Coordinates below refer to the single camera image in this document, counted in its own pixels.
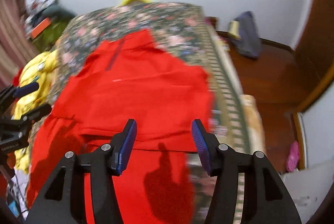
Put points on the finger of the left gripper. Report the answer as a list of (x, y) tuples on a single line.
[(11, 93), (29, 118)]

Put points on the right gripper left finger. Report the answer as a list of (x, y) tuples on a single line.
[(82, 184)]

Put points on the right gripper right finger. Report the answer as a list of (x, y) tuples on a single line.
[(265, 200)]

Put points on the red zip jacket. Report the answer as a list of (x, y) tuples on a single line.
[(131, 78)]

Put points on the pink slipper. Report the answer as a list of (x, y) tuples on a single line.
[(293, 158)]

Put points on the striped pink curtain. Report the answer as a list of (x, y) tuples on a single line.
[(16, 49)]

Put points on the orange flat box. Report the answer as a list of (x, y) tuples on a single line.
[(40, 28)]

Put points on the dark grey neck pillow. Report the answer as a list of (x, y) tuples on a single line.
[(57, 11)]

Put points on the brown wooden door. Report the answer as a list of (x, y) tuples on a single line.
[(311, 71)]

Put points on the dark floral bedspread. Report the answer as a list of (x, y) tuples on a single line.
[(178, 28)]

